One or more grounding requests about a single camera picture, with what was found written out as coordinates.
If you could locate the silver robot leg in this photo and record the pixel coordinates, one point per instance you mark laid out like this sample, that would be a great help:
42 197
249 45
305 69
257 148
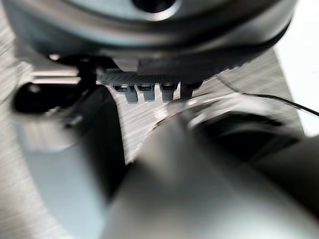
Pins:
62 161
199 199

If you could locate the silver right robot leg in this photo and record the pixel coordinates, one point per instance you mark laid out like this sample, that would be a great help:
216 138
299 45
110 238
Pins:
199 199

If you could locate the silver left robot leg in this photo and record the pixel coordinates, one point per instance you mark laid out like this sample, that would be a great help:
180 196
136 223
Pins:
62 161

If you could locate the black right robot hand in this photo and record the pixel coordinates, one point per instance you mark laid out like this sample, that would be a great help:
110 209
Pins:
154 44

